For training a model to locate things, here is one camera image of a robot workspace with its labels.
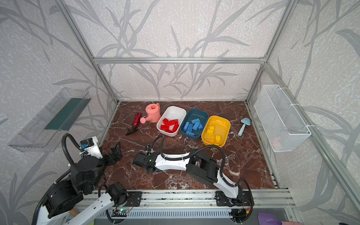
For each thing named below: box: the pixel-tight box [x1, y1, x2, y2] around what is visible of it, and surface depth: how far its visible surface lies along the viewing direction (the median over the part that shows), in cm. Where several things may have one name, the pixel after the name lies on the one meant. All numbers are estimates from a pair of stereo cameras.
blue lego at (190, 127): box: [187, 123, 194, 133], surface depth 104 cm
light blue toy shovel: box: [238, 117, 251, 137], surface depth 107 cm
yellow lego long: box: [204, 138, 215, 145], surface depth 96 cm
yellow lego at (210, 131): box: [206, 128, 214, 135], surface depth 100 cm
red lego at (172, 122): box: [165, 118, 180, 127], surface depth 104 cm
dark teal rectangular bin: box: [179, 108, 209, 141], surface depth 104 cm
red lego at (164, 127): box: [160, 124, 170, 130], surface depth 104 cm
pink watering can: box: [139, 103, 161, 124], surface depth 104 cm
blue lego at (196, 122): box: [191, 119, 201, 131], surface depth 104 cm
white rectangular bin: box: [156, 105, 187, 137], surface depth 107 cm
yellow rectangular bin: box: [201, 115, 232, 148], surface depth 101 cm
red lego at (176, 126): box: [169, 120, 180, 134], surface depth 104 cm
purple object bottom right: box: [257, 212, 283, 225], surface depth 69 cm
